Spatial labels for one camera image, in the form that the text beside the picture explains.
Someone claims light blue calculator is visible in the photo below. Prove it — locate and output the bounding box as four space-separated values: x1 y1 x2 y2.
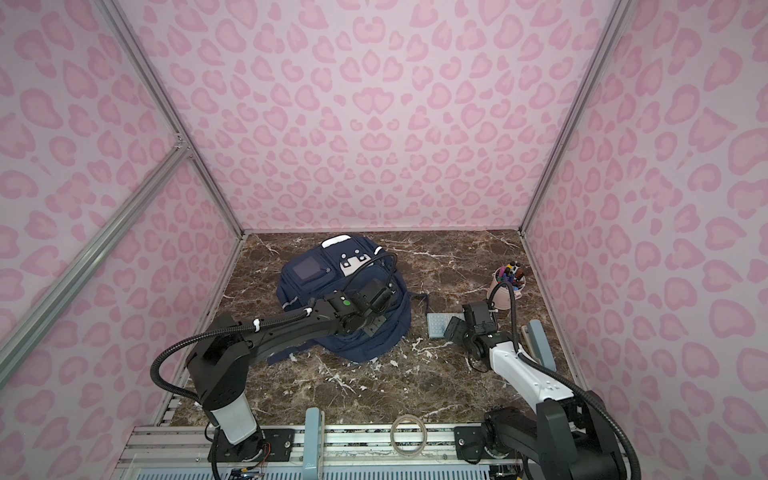
426 312 464 339

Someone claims navy blue student backpack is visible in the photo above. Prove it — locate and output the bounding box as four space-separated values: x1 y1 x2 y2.
269 234 412 363

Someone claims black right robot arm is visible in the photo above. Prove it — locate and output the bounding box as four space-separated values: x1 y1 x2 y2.
445 298 642 479

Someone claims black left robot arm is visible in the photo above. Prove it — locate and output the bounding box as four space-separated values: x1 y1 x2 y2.
150 252 398 448

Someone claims pink pen holder cup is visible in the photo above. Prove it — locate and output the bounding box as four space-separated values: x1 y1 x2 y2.
487 262 527 310

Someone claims clear tape roll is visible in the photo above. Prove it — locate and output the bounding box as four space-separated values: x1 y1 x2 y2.
389 414 428 458

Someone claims teal ruler stand post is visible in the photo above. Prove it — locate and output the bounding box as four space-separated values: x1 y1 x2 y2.
302 407 325 480

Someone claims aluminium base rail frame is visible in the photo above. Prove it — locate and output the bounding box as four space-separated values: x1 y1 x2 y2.
110 421 637 480

